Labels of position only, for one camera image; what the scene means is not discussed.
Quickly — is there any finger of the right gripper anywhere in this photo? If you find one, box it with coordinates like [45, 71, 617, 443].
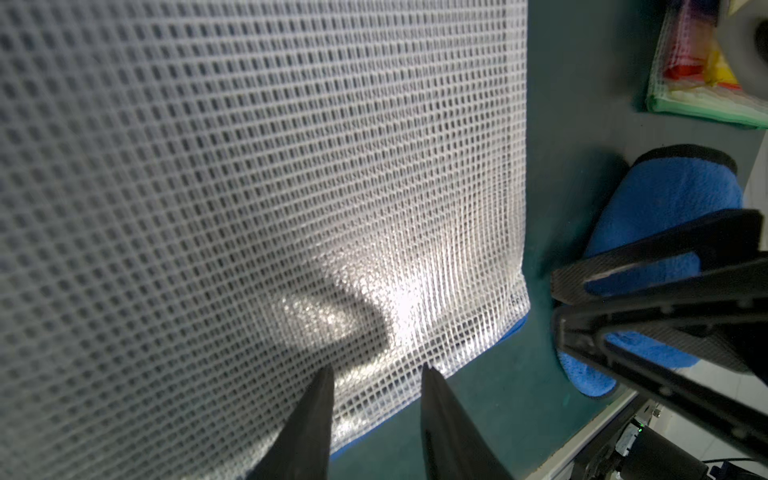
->
[550, 209, 764, 305]
[552, 254, 767, 462]

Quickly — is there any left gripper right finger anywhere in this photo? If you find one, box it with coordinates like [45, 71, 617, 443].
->
[420, 364, 511, 479]

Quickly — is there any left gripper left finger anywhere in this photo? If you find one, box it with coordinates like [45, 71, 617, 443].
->
[246, 365, 334, 479]

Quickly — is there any blue microfibre cloth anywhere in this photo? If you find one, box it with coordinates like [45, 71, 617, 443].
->
[557, 144, 743, 398]

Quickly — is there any green mesh document bag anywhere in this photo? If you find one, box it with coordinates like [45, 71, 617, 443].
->
[646, 1, 767, 130]

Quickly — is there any yellow mesh document bag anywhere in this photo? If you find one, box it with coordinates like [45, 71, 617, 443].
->
[703, 45, 741, 90]

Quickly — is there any pink mesh document bag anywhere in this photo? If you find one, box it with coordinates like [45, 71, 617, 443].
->
[662, 0, 720, 81]

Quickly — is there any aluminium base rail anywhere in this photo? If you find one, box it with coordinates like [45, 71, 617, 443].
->
[527, 390, 657, 479]

